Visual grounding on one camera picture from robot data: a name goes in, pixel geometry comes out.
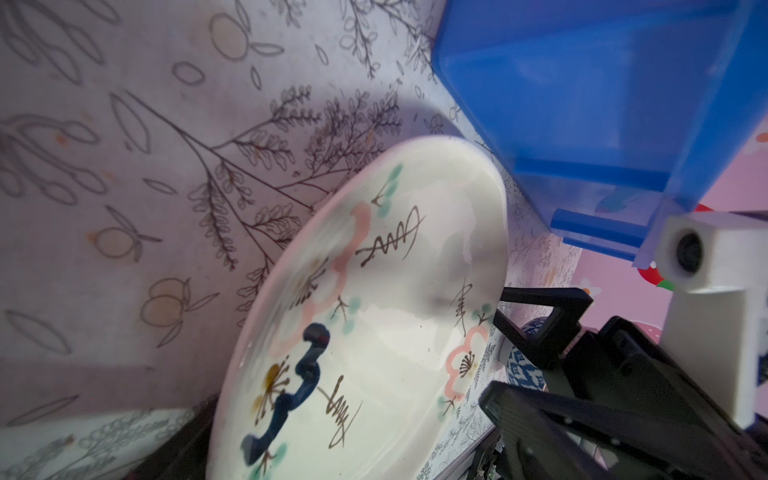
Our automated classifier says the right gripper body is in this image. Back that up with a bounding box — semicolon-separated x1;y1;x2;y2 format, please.
543;317;767;479

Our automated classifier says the blue white porcelain bowl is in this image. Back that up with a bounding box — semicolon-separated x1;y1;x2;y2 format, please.
505;317;548;391

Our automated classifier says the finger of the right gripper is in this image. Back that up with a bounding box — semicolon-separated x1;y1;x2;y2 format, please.
479;381;750;479
493;287;593;369

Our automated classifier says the cream blossom pattern plate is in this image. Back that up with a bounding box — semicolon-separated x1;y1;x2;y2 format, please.
206;136;508;479

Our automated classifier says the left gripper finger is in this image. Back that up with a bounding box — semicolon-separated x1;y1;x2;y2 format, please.
124;395;219;480

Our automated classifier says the blue plastic bin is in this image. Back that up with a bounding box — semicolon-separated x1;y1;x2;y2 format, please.
432;1;767;268

